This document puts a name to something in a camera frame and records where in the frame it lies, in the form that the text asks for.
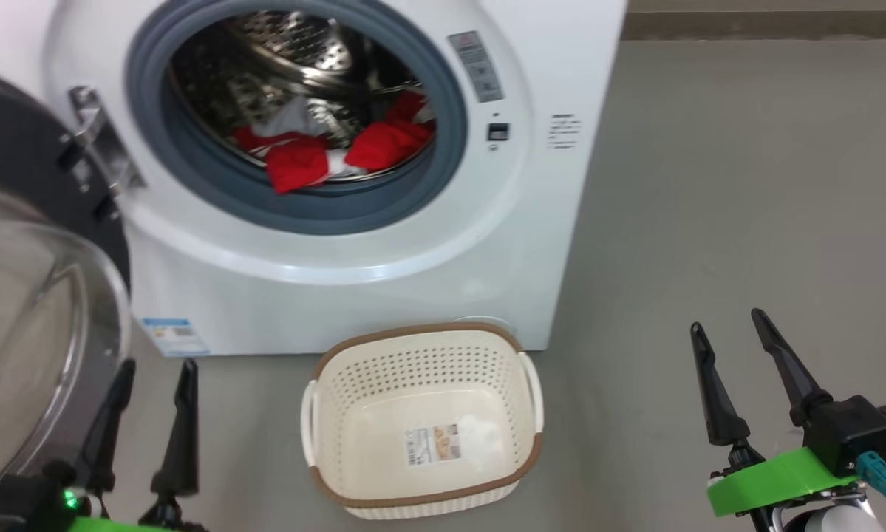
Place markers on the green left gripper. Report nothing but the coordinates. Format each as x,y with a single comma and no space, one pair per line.
117,524

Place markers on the cream perforated basket brown rim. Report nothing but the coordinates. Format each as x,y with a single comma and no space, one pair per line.
354,414

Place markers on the paper product label sticker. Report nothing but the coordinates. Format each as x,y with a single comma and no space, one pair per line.
431,445

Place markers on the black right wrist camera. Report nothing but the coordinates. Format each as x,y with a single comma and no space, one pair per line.
849,432

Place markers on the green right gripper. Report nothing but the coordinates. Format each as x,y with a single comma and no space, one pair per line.
768,484

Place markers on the metal door hinge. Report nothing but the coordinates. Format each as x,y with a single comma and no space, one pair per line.
99,140

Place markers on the round white filter cover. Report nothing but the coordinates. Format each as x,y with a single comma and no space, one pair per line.
483,324

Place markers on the small printed text label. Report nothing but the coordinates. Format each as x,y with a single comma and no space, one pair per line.
564,131

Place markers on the white front-load washing machine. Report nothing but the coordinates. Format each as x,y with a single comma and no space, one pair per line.
339,310

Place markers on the round black glass washer door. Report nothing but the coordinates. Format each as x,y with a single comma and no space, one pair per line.
14,148

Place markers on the dark wall baseboard strip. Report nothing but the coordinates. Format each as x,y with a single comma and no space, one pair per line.
768,26

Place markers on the blue energy label sticker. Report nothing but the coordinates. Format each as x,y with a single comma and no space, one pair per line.
174,336

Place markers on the red and white garment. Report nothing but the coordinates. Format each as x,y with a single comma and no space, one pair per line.
387,144

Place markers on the black door lock socket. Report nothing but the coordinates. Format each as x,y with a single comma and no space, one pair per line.
498,132

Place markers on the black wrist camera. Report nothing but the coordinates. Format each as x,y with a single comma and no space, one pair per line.
849,432
21,510

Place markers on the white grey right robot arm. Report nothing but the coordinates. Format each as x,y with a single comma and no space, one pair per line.
827,517

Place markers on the grey warning label sticker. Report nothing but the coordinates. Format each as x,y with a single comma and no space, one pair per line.
476,68

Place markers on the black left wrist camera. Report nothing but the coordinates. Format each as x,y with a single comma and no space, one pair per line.
21,510

